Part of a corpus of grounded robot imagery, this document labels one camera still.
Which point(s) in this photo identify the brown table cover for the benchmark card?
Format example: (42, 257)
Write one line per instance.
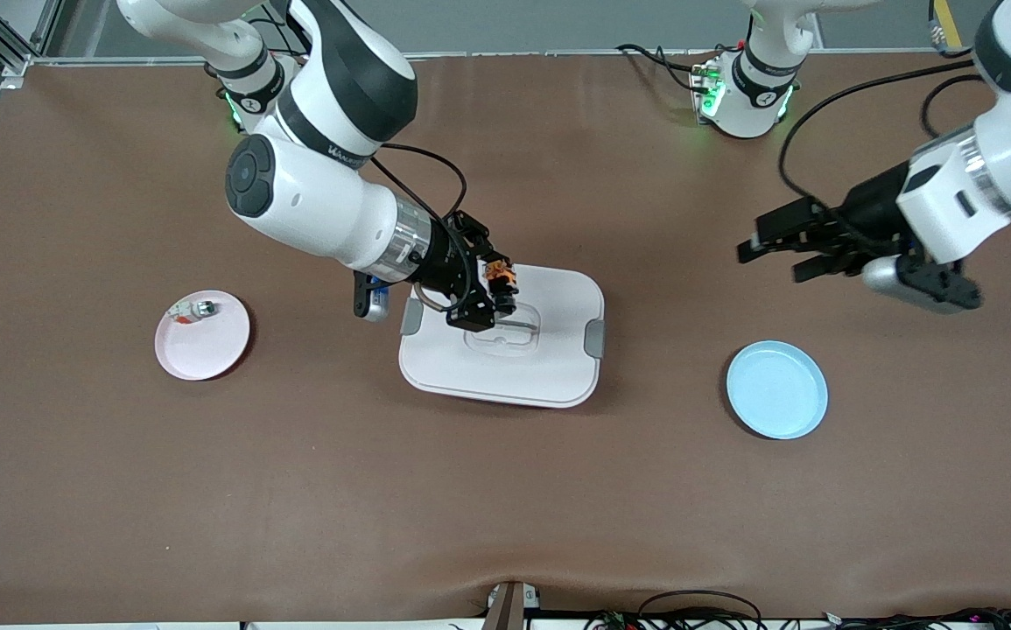
(505, 499)

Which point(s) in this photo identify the orange black switch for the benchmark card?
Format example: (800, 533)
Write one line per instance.
(501, 278)

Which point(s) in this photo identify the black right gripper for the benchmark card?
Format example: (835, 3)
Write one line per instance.
(450, 260)

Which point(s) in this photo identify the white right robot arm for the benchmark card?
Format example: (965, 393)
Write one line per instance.
(321, 192)

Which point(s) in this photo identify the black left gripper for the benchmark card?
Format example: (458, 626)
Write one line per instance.
(871, 208)

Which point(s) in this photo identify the light blue round plate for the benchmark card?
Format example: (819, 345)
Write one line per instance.
(776, 389)

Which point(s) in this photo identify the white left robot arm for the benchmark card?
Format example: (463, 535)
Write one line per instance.
(986, 166)

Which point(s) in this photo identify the silver white switch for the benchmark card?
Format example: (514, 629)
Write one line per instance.
(204, 307)

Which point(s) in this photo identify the pink round plate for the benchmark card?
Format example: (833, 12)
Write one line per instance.
(203, 354)

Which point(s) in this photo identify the white lidded storage box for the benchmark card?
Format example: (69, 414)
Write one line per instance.
(558, 359)

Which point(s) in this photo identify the brown metal bracket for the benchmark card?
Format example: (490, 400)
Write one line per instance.
(509, 605)

